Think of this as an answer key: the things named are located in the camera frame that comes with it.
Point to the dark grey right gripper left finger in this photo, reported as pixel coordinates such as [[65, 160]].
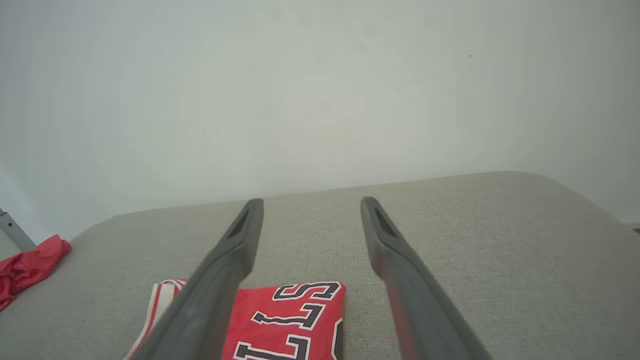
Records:
[[210, 300]]

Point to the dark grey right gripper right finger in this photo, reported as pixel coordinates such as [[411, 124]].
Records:
[[425, 310]]

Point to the red basketball jersey with lettering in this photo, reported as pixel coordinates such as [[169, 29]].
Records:
[[285, 330]]

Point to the red shorts with white stripe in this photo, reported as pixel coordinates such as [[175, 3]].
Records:
[[30, 267]]

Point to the grey fabric sofa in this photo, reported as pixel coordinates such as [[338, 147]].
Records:
[[500, 240]]

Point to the grey metal pole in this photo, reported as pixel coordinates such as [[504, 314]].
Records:
[[15, 230]]

